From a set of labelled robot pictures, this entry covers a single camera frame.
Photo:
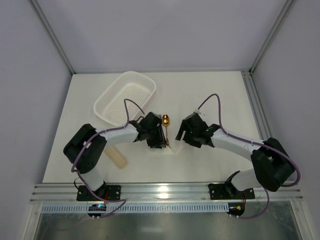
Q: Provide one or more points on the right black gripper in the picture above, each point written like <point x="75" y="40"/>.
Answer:
<point x="188" y="129"/>

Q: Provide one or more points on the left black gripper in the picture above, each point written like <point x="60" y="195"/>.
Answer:
<point x="157" y="132"/>

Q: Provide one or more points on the gold ornate spoon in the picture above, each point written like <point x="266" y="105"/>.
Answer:
<point x="166" y="123"/>

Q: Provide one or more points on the white paper napkin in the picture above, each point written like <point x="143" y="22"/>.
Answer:
<point x="172" y="150"/>

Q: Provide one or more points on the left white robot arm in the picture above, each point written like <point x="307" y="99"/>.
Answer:
<point x="86" y="147"/>

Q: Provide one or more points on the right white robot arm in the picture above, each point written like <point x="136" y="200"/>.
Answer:
<point x="271" y="168"/>

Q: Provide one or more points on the beige wooden cutlery tray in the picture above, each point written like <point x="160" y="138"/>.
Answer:
<point x="116" y="157"/>

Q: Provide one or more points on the white perforated plastic basket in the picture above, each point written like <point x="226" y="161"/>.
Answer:
<point x="124" y="98"/>

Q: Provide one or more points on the left black controller board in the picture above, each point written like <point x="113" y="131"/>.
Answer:
<point x="95" y="211"/>

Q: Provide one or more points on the black controller board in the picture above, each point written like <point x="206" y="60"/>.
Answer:
<point x="236" y="211"/>
<point x="95" y="211"/>

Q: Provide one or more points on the right black controller board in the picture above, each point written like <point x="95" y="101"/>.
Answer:
<point x="236" y="211"/>

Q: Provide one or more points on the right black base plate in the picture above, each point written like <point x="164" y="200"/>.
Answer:
<point x="222" y="191"/>

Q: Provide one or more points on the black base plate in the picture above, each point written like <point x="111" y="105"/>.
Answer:
<point x="222" y="191"/>
<point x="106" y="192"/>

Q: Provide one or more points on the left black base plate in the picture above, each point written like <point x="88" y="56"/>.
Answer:
<point x="106" y="192"/>

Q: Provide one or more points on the right side aluminium rail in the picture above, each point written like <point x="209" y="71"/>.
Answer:
<point x="259" y="114"/>

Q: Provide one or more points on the aluminium rail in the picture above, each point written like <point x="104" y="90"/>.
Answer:
<point x="161" y="192"/>
<point x="259" y="114"/>

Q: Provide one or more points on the aluminium front rail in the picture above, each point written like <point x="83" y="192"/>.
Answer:
<point x="161" y="192"/>

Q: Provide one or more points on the slotted grey cable duct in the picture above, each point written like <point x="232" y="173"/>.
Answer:
<point x="137" y="208"/>

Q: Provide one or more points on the right aluminium corner post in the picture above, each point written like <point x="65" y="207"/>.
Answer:
<point x="276" y="26"/>

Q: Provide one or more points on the aluminium corner post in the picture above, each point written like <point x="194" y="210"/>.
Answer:
<point x="276" y="26"/>
<point x="51" y="34"/>

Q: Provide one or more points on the left aluminium corner post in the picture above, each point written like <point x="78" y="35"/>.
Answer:
<point x="51" y="34"/>

